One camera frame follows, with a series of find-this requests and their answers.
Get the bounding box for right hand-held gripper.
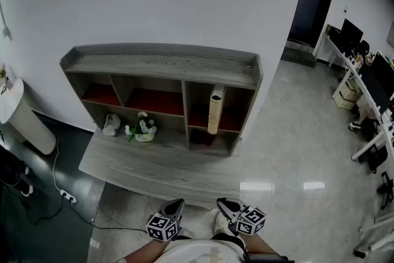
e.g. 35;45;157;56
216;198;267;237

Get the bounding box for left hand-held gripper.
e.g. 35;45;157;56
145;198;185;241

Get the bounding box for beige book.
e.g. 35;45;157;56
207;85;227;136

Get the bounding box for grey wooden shelf unit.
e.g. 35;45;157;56
59;42;264;158

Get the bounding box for person's right forearm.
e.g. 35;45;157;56
243;233;279;256

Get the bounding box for person's left forearm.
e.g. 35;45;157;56
121;237;173;263

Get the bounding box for grey wooden shelf desk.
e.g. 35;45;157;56
59;42;264;209

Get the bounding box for long white office desk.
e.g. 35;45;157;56
313;30;394;161

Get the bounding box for person's black shorts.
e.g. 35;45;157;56
175;232;246;246

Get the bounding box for person's white t-shirt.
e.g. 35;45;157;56
158;238;249;263

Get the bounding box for white flowers in pot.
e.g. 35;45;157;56
124;111;158;143

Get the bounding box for white tissue packet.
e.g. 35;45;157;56
102;113;121;137

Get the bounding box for white power strip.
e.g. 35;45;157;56
59;189;78;204

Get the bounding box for black bag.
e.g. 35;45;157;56
366;144;389;174

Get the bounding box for black office chair base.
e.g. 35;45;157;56
376;171;394;211

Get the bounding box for stacked cardboard boxes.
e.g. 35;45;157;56
334;82;363;111

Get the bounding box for white round side table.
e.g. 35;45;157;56
0;76;58;156

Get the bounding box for small potted plant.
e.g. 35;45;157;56
0;63;15;95

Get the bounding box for black power cable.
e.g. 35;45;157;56
23;193;67;225
68;200;149;231

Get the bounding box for white power cable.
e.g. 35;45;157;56
51;138;64;193

